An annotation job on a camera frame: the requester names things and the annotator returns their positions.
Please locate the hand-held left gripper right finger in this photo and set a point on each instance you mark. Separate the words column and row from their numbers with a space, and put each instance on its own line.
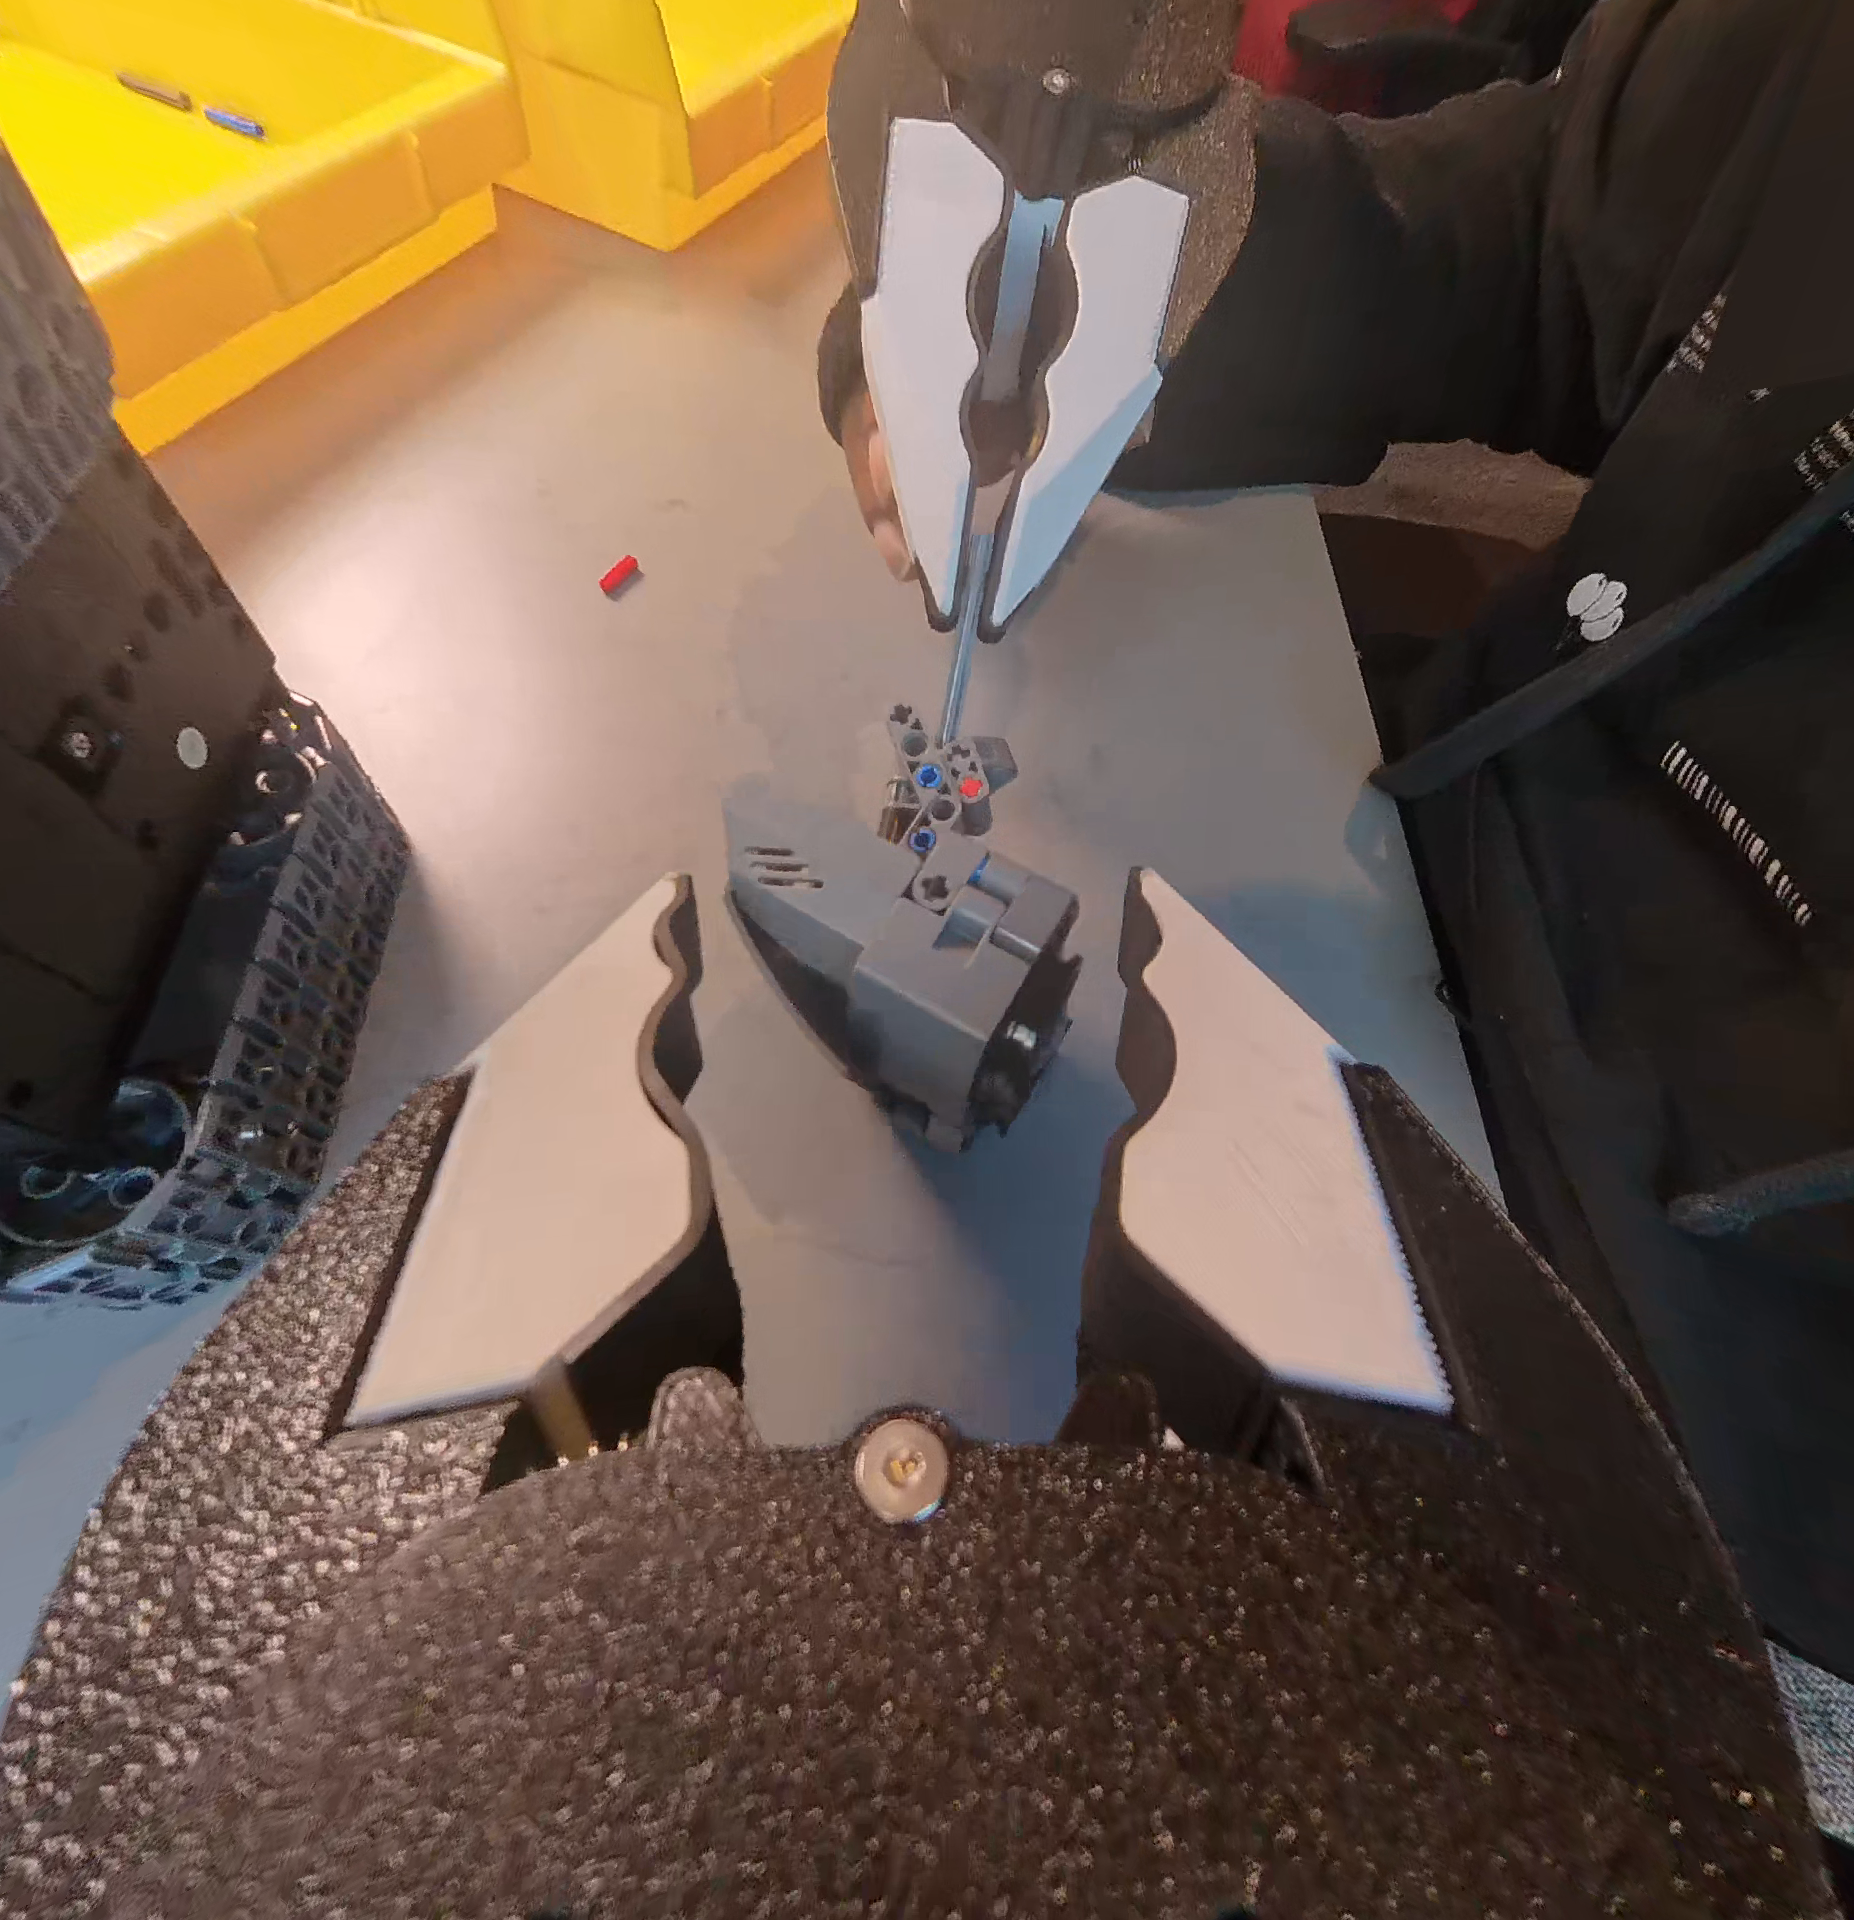
column 1272, row 1201

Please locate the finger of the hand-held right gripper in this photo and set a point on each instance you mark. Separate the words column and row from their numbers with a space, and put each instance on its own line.
column 1122, row 301
column 921, row 301

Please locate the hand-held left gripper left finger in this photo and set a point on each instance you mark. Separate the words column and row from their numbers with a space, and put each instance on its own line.
column 536, row 1201

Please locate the grey Lego engine assembly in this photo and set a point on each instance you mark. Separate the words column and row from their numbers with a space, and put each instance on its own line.
column 926, row 974

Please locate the yellow toy robot body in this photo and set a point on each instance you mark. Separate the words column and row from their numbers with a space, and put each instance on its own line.
column 87, row 750

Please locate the person's right forearm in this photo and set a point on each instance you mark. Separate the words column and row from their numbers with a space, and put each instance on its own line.
column 1392, row 301

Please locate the grey desk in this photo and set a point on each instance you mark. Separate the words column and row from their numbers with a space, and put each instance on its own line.
column 567, row 375

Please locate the person's right hand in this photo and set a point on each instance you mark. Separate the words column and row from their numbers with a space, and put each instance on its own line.
column 883, row 495

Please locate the red bin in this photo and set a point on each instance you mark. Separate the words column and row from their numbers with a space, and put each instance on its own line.
column 1264, row 39

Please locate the yellow plastic bin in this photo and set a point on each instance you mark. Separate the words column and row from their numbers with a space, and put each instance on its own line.
column 192, row 255
column 672, row 105

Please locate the small red pin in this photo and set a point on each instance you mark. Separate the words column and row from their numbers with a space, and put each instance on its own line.
column 619, row 577

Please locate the small blue pin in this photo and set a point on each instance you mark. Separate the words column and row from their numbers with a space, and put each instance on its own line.
column 237, row 121

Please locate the small grey pin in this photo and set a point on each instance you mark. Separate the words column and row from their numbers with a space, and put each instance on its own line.
column 154, row 91

